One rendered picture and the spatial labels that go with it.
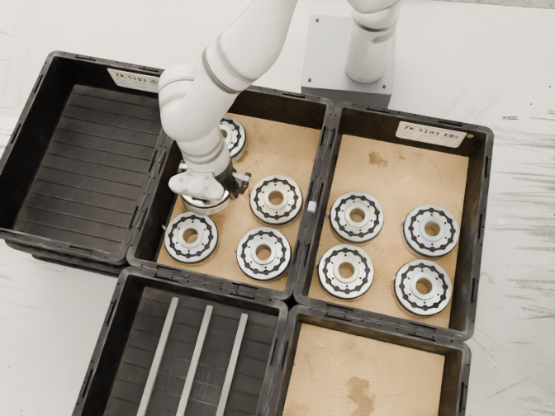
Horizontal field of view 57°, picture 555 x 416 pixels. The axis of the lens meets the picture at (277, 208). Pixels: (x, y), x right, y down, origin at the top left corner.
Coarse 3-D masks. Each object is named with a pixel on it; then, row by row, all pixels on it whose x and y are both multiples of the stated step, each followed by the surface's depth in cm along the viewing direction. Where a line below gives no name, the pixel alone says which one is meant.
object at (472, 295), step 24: (336, 120) 97; (408, 120) 97; (432, 120) 96; (480, 192) 91; (312, 216) 90; (480, 216) 90; (312, 240) 89; (480, 240) 88; (480, 264) 86; (336, 312) 85; (360, 312) 84; (456, 336) 82
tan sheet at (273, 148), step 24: (240, 120) 109; (264, 120) 109; (264, 144) 107; (288, 144) 107; (312, 144) 106; (240, 168) 105; (264, 168) 105; (288, 168) 105; (216, 216) 102; (240, 216) 102; (192, 240) 100; (288, 240) 99; (168, 264) 99; (216, 264) 98
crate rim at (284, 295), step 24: (288, 96) 99; (312, 96) 99; (168, 144) 97; (312, 168) 94; (312, 192) 92; (144, 216) 93; (144, 264) 89; (240, 288) 87; (264, 288) 86; (288, 288) 86
